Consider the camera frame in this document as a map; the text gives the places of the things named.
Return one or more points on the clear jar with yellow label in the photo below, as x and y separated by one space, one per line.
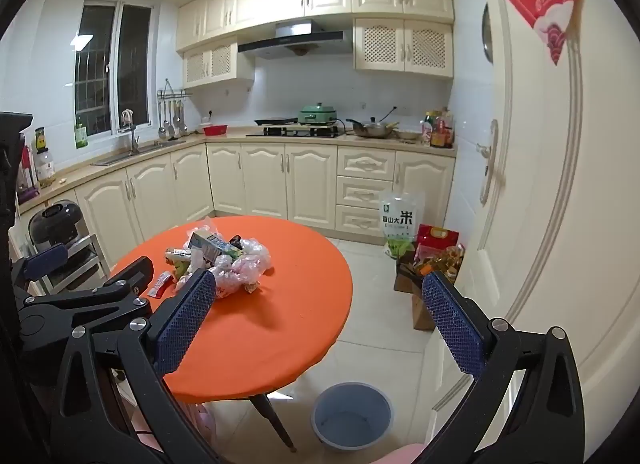
45 164

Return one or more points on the row of cream base cabinets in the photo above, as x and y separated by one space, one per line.
260 179

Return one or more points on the metal sink faucet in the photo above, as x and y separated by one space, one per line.
135 142

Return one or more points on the black air fryer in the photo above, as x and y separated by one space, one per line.
52 224

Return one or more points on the red snack wrapper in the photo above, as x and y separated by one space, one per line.
160 285

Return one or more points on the blue plastic bin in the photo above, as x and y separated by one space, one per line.
350 424

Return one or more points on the round table with orange cover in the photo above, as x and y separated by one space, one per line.
280 294

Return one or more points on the clear plastic bag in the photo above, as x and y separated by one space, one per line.
252 246

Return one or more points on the cream panelled door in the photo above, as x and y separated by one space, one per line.
540 194

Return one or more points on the group of condiment bottles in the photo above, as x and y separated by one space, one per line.
437 129

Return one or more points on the hanging utensil rack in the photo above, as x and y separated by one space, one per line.
172 114

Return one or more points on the small metal pan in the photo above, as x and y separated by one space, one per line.
407 135

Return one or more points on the pink plastic bag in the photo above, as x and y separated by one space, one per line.
235 271

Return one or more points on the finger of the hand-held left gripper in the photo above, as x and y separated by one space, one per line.
47 259
125 276

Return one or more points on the black range hood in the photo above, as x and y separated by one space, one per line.
295 39

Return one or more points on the blue white milk carton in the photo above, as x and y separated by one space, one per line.
207 241

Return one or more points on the white shelf trolley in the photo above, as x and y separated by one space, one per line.
85 259

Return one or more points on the white green rice bag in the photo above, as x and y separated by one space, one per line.
400 224

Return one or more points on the green packet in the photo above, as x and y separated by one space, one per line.
81 137

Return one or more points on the red basin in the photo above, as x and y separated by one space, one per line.
215 130

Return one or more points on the cooking oil bottle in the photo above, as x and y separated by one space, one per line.
447 259

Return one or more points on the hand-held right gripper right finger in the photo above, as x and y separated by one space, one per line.
452 324

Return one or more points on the barred window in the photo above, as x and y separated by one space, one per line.
112 69

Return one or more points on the metal wok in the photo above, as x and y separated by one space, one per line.
372 130

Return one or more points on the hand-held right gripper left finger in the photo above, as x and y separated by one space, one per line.
187 324

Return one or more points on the red gift bag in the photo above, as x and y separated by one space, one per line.
435 239

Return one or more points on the black griddle pan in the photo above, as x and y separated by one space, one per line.
275 121

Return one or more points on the black gas stove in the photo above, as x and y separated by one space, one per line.
300 132

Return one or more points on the steel sink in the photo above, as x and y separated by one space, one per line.
135 152

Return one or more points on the green electric cooker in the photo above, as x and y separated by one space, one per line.
317 114

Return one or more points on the cardboard box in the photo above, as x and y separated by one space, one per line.
420 314

